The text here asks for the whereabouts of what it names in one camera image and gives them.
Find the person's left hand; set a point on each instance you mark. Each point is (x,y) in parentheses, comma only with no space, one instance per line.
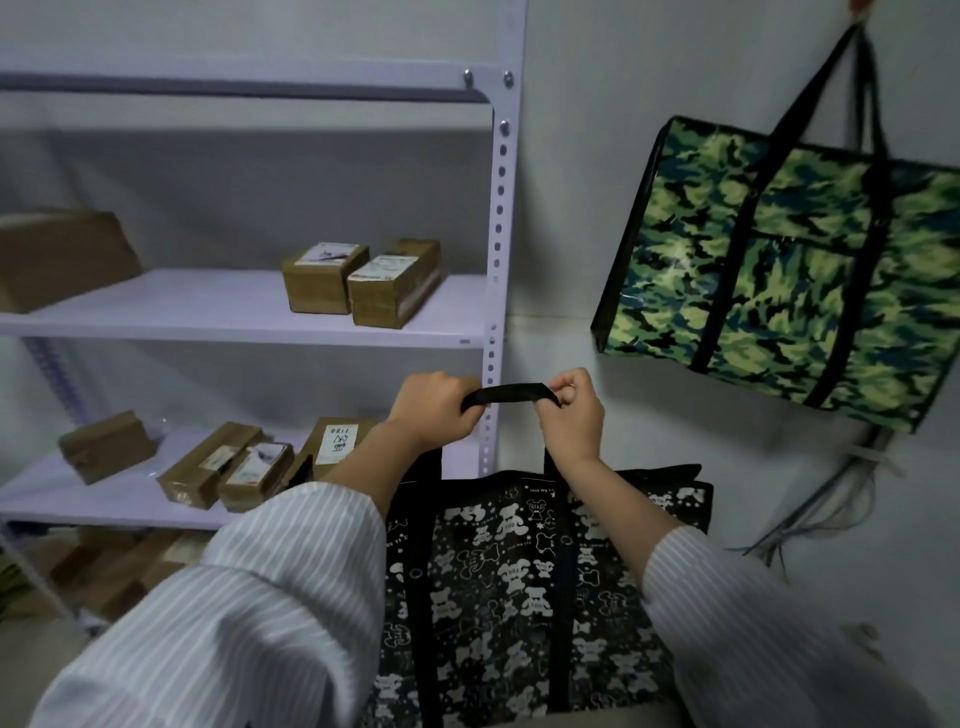
(427,411)

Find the person's right hand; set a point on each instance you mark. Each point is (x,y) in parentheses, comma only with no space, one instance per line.
(576,431)

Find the person's left fingers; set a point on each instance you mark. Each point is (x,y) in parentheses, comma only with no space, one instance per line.
(461,405)

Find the person's right fingers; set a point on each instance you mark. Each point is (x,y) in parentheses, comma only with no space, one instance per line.
(568,390)

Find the black bear print tote bag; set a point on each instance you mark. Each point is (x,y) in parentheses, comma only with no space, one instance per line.
(510,585)

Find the person's right forearm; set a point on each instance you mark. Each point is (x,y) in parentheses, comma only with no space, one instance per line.
(712,600)

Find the person's left forearm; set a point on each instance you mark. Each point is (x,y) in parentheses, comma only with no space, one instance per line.
(247,600)

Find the cardboard box with handwritten label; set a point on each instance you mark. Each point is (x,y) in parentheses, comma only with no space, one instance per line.
(337,442)

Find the long labelled cardboard box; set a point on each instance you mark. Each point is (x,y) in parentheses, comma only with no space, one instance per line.
(390,289)

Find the small labelled cardboard box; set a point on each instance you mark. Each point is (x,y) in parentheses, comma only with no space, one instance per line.
(319,281)

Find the cardboard box with printed label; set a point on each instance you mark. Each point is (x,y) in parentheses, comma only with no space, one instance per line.
(251,480)

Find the green camouflage tote bag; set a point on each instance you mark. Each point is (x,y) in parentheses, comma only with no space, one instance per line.
(795,285)

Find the white metal shelf rack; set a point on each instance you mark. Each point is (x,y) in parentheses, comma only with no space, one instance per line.
(225,307)

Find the flat taped cardboard box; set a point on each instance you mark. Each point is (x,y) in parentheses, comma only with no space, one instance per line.
(202,469)

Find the plain small cardboard box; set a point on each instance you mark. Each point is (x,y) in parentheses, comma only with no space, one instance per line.
(105,446)

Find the large brown cardboard box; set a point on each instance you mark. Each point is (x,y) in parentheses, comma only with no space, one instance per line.
(60,255)

